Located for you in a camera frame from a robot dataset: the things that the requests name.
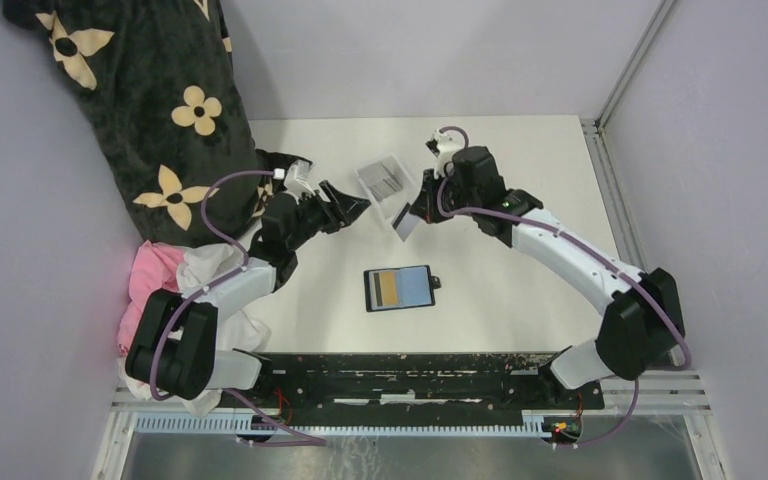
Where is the pink cloth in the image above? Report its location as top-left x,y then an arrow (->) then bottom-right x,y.
117,241 -> 187,357

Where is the white cloth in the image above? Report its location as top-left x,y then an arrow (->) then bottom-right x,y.
118,244 -> 270,400

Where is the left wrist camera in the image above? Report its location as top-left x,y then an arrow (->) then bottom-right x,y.
273,159 -> 316,199

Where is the black card holder wallet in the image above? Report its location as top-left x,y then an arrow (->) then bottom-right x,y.
363,265 -> 442,313

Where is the black floral plush blanket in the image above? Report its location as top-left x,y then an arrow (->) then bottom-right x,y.
1,1 -> 295,248

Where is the white magnetic stripe card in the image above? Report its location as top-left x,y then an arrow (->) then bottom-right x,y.
370,272 -> 383,310

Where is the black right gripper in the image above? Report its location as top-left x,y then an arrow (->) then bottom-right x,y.
410,165 -> 480,224

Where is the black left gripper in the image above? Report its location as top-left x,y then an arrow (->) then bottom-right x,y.
287,180 -> 371,252

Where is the slotted cable duct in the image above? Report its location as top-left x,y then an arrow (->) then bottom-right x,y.
133,413 -> 548,439

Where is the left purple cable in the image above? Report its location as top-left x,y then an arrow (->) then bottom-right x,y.
148,169 -> 329,448

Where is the grey striped card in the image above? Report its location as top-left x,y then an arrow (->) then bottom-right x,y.
391,203 -> 422,242

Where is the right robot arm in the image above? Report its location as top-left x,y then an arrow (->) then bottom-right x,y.
408,140 -> 691,408

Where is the aluminium frame rail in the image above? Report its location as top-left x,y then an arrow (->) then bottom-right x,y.
581,1 -> 729,479

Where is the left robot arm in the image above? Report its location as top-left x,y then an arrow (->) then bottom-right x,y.
124,181 -> 371,407

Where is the clear plastic card box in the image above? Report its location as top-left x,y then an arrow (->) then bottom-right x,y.
355,155 -> 419,227

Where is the stack of grey cards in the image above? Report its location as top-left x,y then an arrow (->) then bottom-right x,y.
358,162 -> 404,201

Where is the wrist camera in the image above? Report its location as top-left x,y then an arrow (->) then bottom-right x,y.
273,159 -> 316,199
426,130 -> 468,178

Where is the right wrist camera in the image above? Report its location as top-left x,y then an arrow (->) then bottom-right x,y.
426,130 -> 468,178

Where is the gold VIP card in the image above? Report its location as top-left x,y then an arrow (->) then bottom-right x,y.
378,271 -> 399,307

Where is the purple cable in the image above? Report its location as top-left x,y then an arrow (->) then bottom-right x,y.
435,125 -> 693,450
148,169 -> 329,448

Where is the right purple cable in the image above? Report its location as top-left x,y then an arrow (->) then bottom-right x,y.
435,125 -> 693,450

